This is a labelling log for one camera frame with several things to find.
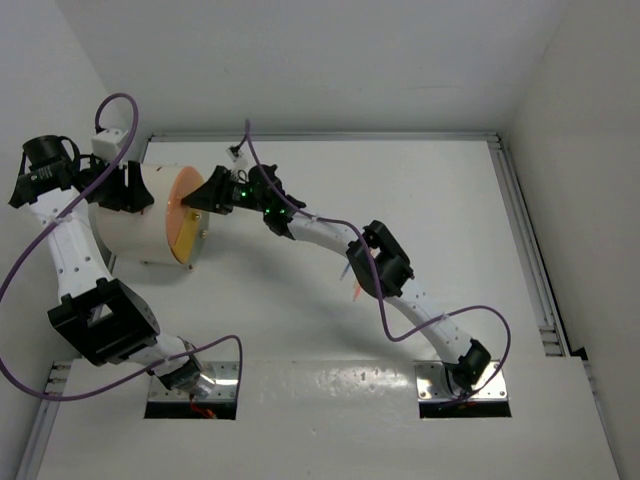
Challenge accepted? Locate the cylindrical beige drawer container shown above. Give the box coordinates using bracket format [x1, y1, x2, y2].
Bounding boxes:
[95, 162, 209, 270]

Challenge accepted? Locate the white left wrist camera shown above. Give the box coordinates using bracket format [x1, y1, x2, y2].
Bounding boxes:
[91, 127, 128, 162]

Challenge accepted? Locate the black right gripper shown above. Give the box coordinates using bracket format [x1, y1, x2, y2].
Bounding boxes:
[184, 165, 270, 215]

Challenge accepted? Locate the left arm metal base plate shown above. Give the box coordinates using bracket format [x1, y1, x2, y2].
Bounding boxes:
[147, 361, 239, 403]

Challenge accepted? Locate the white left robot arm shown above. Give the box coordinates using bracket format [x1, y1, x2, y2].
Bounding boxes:
[9, 129, 216, 398]

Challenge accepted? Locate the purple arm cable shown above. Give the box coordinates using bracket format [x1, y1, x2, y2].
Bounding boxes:
[0, 93, 244, 401]
[242, 118, 512, 404]

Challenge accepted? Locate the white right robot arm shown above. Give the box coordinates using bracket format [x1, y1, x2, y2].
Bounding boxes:
[181, 165, 491, 396]

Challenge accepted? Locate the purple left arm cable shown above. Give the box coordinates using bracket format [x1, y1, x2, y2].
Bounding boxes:
[0, 93, 244, 401]

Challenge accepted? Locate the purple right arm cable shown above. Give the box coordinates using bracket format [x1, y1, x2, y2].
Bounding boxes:
[242, 118, 512, 404]

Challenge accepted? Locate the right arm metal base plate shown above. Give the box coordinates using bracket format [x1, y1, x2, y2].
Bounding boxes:
[414, 361, 509, 404]

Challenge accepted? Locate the blue clear pen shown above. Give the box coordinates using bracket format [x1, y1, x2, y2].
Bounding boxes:
[339, 264, 350, 281]

